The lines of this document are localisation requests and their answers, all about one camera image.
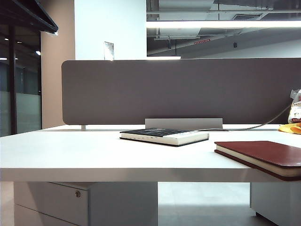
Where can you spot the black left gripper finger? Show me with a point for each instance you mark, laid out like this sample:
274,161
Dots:
26,11

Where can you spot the red hardcover book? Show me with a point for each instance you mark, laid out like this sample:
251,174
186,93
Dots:
258,150

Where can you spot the black hardcover book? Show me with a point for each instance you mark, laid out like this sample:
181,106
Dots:
150,133

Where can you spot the dark glass partition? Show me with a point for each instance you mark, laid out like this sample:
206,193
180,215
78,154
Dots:
26,94

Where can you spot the short ceiling light strip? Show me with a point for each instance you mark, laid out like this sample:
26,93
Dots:
163,57

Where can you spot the grey desk divider panel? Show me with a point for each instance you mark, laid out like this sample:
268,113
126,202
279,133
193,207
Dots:
164,94

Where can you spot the red ceiling sign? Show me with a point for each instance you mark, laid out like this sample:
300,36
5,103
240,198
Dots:
201,42

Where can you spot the white drawer cabinet with lock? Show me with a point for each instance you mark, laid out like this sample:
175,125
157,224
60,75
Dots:
58,204

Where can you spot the long ceiling light strip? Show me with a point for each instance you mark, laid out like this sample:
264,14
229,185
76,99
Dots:
223,24

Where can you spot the small ceiling sensor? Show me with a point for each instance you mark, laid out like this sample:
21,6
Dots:
234,45

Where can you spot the ceiling air vent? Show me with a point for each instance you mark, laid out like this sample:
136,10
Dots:
245,17

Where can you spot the clear plastic snack bag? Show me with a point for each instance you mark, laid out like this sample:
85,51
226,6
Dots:
296,113

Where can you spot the yellow cloth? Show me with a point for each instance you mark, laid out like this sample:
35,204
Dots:
291,129

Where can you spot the white cabinet on castors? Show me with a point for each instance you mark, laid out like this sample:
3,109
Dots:
277,200

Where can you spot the silver wall plate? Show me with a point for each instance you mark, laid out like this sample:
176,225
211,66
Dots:
108,50

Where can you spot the grey divider bracket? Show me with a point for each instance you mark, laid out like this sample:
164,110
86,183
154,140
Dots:
83,127

